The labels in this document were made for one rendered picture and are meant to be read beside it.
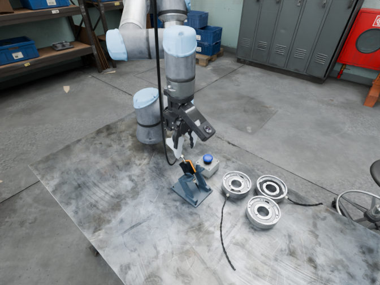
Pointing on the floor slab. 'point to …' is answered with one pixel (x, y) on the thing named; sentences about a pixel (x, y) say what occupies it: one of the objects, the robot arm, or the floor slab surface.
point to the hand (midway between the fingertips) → (186, 151)
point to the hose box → (362, 42)
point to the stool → (372, 217)
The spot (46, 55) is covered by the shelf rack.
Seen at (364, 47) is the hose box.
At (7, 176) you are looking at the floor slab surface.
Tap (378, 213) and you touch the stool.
